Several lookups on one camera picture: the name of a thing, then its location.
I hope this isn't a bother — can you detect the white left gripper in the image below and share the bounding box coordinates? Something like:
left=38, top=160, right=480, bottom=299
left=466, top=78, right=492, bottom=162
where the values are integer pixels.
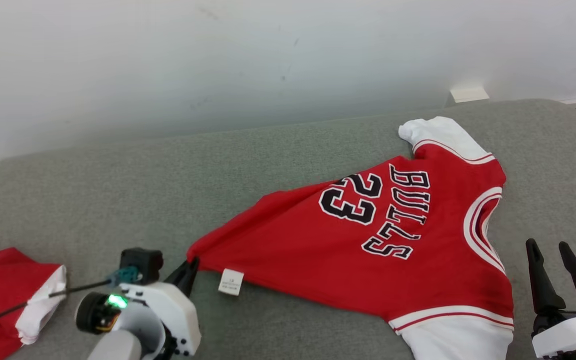
left=118, top=257, right=202, bottom=357

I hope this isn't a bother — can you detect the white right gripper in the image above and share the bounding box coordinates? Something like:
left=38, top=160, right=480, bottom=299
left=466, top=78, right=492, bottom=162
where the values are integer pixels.
left=525, top=238, right=576, bottom=360

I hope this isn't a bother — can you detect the red Bulls basketball jersey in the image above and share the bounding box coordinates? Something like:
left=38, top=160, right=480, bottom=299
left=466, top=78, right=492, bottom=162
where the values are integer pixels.
left=186, top=116, right=515, bottom=360

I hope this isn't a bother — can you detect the grey fabric mat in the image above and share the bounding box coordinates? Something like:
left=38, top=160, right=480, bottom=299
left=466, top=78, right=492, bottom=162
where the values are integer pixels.
left=0, top=98, right=576, bottom=360

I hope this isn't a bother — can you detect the small white wall box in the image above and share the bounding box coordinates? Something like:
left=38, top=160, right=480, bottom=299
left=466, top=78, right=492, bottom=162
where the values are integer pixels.
left=449, top=87, right=490, bottom=104

